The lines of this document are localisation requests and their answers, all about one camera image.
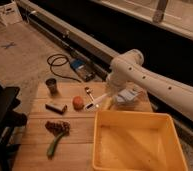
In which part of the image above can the blue power device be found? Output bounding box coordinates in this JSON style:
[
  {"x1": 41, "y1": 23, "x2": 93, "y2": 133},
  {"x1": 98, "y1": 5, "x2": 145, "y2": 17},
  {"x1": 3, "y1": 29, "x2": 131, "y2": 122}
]
[{"x1": 70, "y1": 59, "x2": 95, "y2": 82}]

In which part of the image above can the white handled brush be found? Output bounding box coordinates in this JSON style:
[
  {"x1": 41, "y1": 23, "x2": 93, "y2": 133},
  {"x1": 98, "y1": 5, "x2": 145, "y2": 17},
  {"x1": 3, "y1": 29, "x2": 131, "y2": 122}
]
[{"x1": 85, "y1": 93, "x2": 107, "y2": 110}]

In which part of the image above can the clear plastic bag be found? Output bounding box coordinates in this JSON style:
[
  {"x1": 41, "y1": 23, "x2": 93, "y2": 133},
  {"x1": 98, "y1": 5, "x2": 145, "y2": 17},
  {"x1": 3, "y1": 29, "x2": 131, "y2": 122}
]
[{"x1": 103, "y1": 88, "x2": 146, "y2": 109}]

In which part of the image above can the black chair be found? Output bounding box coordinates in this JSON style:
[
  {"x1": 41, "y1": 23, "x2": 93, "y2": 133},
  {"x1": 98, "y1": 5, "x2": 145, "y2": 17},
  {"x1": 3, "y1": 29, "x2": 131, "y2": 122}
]
[{"x1": 0, "y1": 85, "x2": 27, "y2": 171}]

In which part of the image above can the metal cup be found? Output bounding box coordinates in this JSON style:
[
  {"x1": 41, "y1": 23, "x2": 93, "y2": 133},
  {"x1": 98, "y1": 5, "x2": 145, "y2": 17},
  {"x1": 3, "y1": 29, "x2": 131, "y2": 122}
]
[{"x1": 45, "y1": 78, "x2": 58, "y2": 94}]

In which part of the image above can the white cardboard box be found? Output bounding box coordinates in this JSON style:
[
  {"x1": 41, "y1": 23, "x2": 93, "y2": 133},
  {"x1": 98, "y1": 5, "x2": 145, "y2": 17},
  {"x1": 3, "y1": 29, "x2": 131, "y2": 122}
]
[{"x1": 0, "y1": 1, "x2": 22, "y2": 26}]

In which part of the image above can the black cable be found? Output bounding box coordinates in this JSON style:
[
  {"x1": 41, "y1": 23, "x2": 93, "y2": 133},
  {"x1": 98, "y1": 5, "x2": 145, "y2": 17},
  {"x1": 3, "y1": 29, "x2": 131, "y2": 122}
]
[{"x1": 46, "y1": 53, "x2": 82, "y2": 83}]

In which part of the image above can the yellow plastic bin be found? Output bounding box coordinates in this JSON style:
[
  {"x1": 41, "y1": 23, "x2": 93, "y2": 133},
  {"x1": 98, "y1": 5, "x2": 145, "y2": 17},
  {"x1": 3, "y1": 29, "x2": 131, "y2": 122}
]
[{"x1": 92, "y1": 111, "x2": 188, "y2": 171}]

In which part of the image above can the green handled scrub brush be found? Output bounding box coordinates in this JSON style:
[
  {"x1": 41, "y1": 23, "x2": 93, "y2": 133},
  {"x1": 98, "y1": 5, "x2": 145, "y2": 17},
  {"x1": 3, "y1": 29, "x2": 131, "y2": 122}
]
[{"x1": 45, "y1": 121, "x2": 70, "y2": 159}]

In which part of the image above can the small black box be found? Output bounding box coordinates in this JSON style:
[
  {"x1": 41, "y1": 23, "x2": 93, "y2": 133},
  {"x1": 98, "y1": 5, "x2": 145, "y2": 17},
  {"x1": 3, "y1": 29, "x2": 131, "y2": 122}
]
[{"x1": 45, "y1": 103, "x2": 67, "y2": 115}]

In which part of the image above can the orange ball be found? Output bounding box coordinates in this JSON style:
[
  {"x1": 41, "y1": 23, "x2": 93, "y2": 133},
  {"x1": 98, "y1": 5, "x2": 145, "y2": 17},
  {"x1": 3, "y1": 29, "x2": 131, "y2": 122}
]
[{"x1": 72, "y1": 96, "x2": 84, "y2": 110}]

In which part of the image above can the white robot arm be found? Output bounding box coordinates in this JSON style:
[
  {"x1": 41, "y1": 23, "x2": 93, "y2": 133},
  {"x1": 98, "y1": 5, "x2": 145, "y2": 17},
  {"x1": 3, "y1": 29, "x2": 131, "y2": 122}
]
[{"x1": 106, "y1": 49, "x2": 193, "y2": 121}]

